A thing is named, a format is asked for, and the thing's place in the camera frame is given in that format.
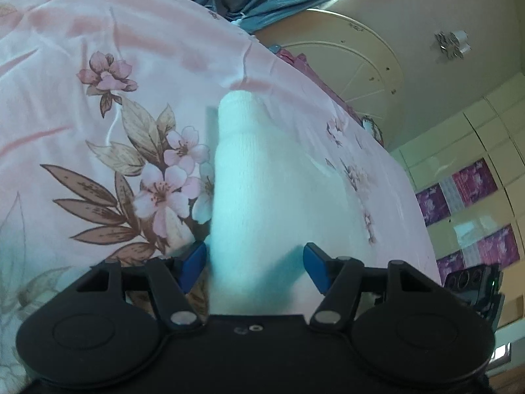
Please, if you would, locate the pink floral bedsheet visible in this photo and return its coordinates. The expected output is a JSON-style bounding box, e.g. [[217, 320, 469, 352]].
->
[[0, 0, 443, 394]]

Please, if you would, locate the white towel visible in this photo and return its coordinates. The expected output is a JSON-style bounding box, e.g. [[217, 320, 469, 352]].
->
[[207, 90, 383, 317]]

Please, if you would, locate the wardrobe with purple floral panels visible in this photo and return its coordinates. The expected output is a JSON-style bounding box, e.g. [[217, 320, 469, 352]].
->
[[389, 72, 525, 378]]

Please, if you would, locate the patterned pillow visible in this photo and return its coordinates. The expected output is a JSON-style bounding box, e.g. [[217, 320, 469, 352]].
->
[[361, 116, 385, 145]]

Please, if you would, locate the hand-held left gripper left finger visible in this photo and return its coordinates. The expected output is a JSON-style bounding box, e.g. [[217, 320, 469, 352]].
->
[[89, 241, 208, 331]]

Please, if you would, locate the round white headboard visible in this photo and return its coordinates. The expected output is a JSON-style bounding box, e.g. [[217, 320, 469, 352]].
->
[[256, 7, 405, 149]]

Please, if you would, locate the pink pillow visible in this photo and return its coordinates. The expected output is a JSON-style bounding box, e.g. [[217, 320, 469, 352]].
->
[[274, 48, 362, 120]]

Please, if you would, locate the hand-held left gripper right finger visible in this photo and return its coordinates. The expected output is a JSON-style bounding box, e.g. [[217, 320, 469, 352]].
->
[[303, 243, 416, 333]]

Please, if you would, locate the ceiling light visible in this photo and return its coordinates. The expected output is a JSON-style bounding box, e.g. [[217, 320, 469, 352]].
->
[[434, 29, 473, 60]]

